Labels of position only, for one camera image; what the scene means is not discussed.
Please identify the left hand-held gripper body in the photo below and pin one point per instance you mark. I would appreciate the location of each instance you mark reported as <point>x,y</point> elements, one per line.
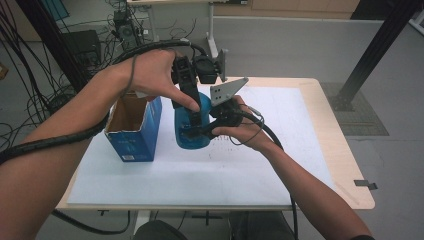
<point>205,68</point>

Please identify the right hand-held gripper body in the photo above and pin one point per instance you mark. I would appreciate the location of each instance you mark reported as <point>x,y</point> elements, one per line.
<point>228,91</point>

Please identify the blue bottle with white cap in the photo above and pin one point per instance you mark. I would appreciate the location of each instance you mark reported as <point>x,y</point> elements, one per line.
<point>193,141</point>

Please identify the blue cardboard box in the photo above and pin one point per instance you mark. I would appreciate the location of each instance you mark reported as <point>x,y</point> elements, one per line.
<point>133,140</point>

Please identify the person's left hand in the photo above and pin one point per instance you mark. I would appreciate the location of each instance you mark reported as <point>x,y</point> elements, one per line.
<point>155,76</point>

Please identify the person's right hand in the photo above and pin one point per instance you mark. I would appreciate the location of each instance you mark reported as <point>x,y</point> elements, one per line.
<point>248,131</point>

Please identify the white desk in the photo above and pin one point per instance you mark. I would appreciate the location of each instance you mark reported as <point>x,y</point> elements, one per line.
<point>211,33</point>

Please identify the white paper sheet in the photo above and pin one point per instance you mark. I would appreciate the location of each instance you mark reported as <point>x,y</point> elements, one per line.
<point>216,180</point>

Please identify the black computer tower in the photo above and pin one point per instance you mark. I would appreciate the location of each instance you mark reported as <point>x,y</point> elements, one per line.
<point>126,31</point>

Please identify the person's left leg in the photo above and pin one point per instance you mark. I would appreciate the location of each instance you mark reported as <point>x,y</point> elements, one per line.
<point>160,230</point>

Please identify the person's leg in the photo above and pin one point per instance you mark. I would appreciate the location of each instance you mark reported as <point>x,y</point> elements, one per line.
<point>160,230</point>
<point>260,226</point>

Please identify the wooden cabinet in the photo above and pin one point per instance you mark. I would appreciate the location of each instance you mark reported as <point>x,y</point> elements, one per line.
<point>300,8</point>

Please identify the person's right leg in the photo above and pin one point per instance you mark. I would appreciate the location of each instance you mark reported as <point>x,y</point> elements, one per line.
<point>260,226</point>

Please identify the grey floor mat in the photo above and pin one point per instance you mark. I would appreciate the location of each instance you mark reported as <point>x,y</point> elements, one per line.
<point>360,113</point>

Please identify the grey tape strip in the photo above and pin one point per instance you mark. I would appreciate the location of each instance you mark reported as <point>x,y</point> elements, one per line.
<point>365,184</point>

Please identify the black sleeve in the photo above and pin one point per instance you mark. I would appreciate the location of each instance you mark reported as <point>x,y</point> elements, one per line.
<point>362,238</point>

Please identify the black table frame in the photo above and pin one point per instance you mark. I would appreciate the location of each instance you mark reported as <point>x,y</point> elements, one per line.
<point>206,218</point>

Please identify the black metal post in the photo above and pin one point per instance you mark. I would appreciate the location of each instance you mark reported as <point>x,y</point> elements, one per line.
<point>376,43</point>
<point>56,46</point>

